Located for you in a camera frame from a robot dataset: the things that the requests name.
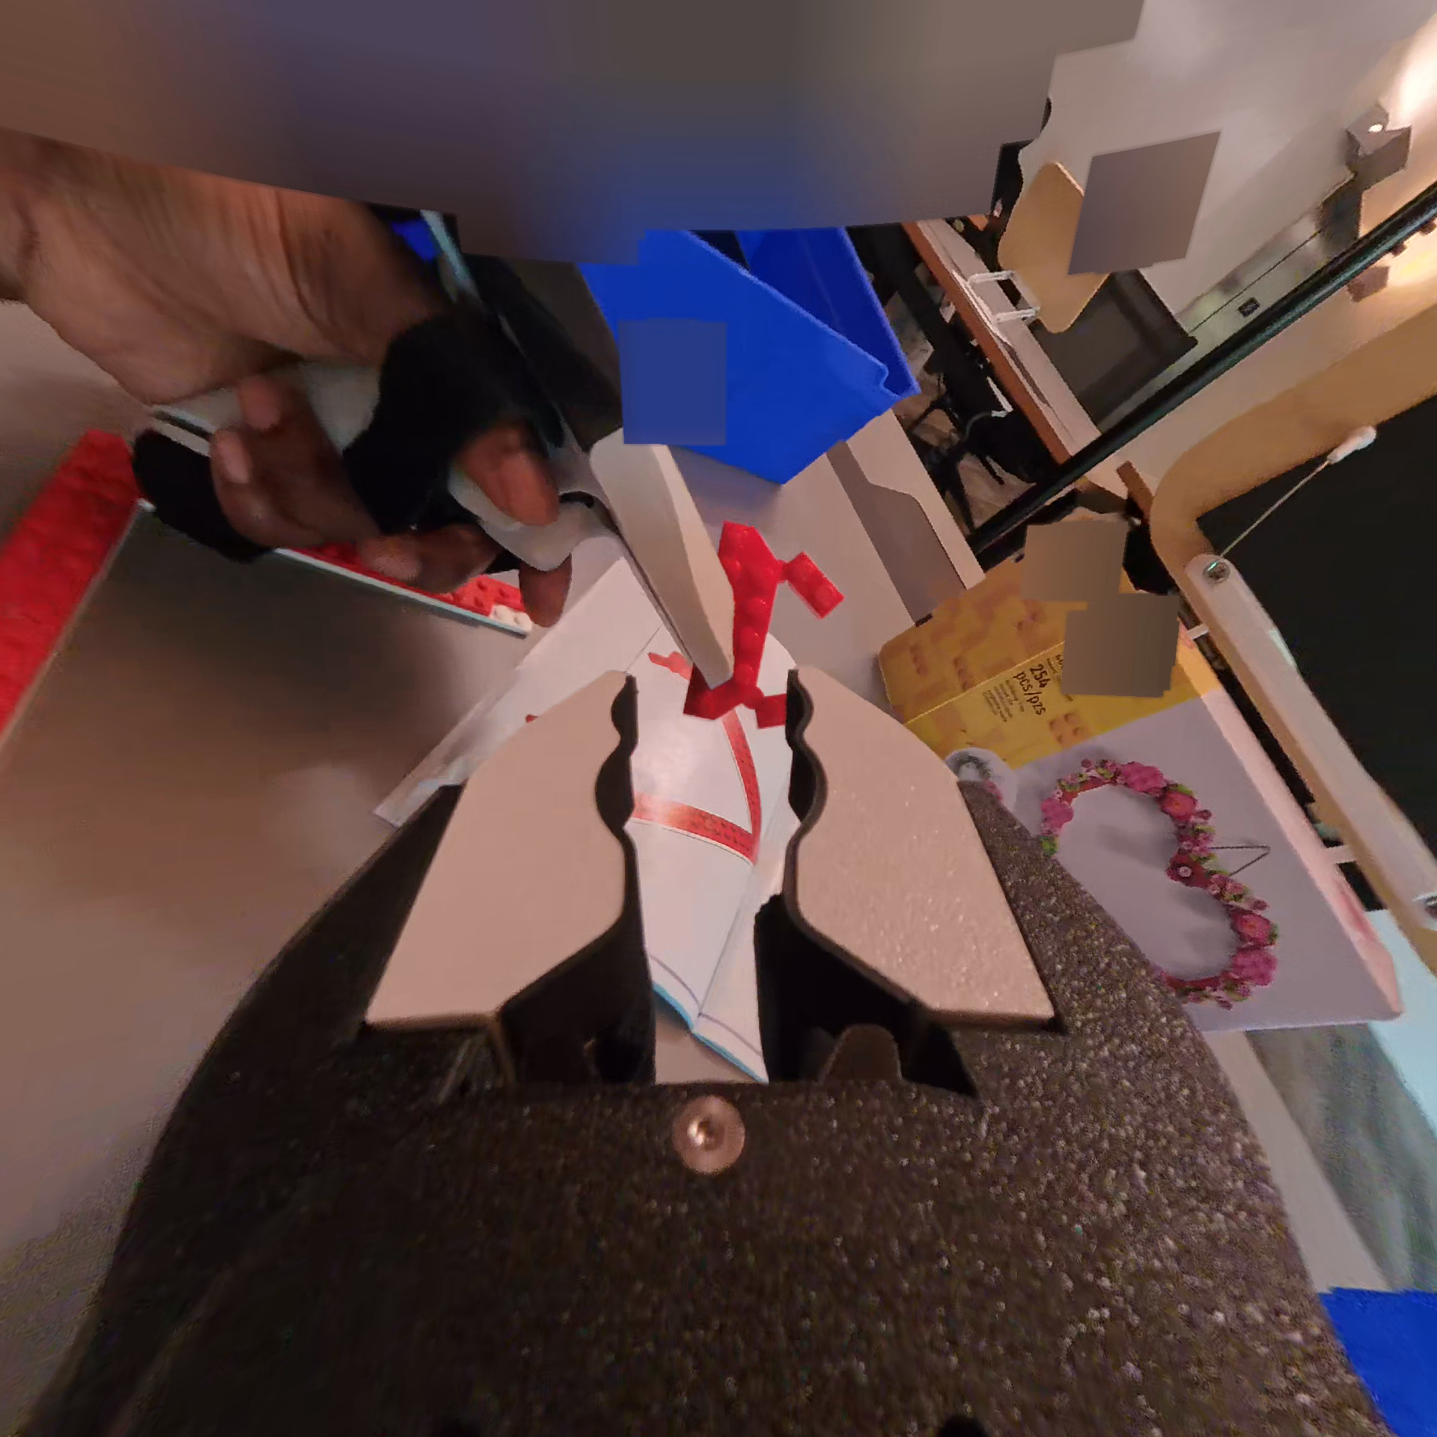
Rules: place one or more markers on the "white instruction booklet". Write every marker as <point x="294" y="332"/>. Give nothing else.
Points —
<point x="696" y="887"/>

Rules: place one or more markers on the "wooden chair back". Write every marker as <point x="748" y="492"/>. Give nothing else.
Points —
<point x="1039" y="241"/>

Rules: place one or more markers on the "blue plastic bin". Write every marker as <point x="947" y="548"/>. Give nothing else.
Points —
<point x="853" y="291"/>
<point x="786" y="381"/>

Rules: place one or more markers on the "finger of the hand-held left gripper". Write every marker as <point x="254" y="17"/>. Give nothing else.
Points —
<point x="667" y="538"/>

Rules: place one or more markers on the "person's left hand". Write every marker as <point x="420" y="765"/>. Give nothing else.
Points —
<point x="202" y="291"/>

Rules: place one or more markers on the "red brick frame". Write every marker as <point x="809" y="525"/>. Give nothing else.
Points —
<point x="62" y="550"/>

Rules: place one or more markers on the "yellow cardboard box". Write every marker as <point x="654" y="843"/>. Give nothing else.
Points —
<point x="966" y="684"/>

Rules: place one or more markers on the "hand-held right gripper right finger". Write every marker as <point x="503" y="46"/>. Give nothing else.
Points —
<point x="909" y="876"/>

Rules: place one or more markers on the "white printed box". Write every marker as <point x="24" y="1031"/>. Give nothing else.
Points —
<point x="1123" y="899"/>

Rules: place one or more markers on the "black metal pole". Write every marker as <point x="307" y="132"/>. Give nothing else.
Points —
<point x="1234" y="347"/>

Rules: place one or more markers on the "wood-edged background desk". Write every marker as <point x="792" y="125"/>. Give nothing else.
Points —
<point x="1010" y="337"/>

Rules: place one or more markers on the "grey metal bracket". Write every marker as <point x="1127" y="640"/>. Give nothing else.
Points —
<point x="1378" y="140"/>

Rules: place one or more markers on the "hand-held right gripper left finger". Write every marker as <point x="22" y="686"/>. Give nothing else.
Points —
<point x="504" y="864"/>

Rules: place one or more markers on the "blue plastic object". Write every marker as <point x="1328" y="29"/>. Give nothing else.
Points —
<point x="1386" y="1370"/>

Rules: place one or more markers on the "white flat bar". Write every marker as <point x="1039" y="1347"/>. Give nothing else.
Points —
<point x="1302" y="696"/>

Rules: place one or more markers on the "red brick arc assembly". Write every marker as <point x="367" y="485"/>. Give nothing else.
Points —
<point x="750" y="583"/>

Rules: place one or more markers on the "wooden frame with black panel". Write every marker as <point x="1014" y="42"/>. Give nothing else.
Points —
<point x="1257" y="448"/>

